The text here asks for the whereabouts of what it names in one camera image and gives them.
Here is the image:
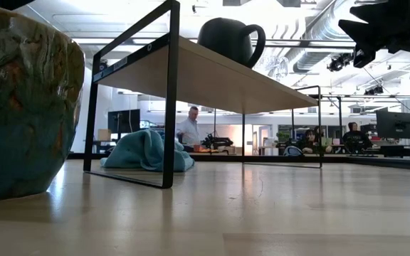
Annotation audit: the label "silver ventilation duct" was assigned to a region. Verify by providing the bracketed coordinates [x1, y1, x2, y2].
[268, 0, 359, 75]

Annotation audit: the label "dark background desk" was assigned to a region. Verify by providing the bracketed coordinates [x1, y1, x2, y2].
[83, 139, 120, 154]

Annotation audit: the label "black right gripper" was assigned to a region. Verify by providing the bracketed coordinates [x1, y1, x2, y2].
[338, 0, 410, 69]

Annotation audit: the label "wooden shelf with black frame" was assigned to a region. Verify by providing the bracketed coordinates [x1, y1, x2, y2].
[83, 0, 324, 190]

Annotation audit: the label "black mug with green inside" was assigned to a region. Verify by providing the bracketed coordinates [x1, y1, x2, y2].
[196, 16, 267, 70]

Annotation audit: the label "black ceiling camera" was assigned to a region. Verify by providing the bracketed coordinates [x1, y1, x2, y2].
[327, 51, 358, 73]
[363, 85, 384, 96]

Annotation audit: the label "white round object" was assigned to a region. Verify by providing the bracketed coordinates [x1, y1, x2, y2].
[283, 145, 304, 157]

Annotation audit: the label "black table frame rails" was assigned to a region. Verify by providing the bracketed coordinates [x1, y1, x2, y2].
[68, 151, 410, 172]

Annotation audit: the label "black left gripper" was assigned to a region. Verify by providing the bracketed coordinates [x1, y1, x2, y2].
[0, 0, 36, 11]

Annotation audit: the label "person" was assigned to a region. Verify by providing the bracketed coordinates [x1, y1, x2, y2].
[296, 128, 334, 155]
[175, 105, 202, 153]
[341, 121, 374, 154]

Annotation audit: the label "teal cloth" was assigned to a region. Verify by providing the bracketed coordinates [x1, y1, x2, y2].
[100, 128, 196, 174]

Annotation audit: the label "black computer monitor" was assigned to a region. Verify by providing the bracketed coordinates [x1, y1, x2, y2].
[107, 109, 142, 134]
[374, 110, 410, 140]

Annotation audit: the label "teal glazed ceramic bowl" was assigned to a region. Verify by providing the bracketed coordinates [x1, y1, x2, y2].
[0, 1, 86, 202]

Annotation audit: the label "black overhead rig bar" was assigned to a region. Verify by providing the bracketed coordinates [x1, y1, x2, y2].
[190, 37, 357, 50]

